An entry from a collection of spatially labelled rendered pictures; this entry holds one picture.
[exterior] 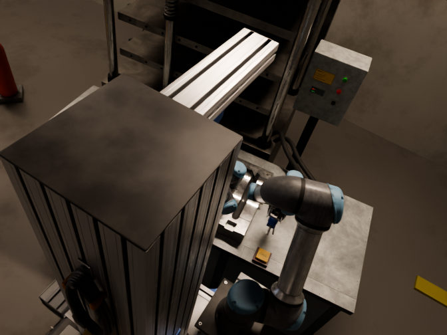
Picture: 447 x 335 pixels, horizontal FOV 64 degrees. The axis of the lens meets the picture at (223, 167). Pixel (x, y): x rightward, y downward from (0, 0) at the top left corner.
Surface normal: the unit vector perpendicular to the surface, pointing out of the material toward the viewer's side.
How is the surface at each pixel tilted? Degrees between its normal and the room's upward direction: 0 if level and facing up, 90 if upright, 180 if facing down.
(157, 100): 0
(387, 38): 90
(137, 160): 0
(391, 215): 0
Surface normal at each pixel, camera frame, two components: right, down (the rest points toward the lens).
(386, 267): 0.16, -0.65
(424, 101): -0.50, 0.60
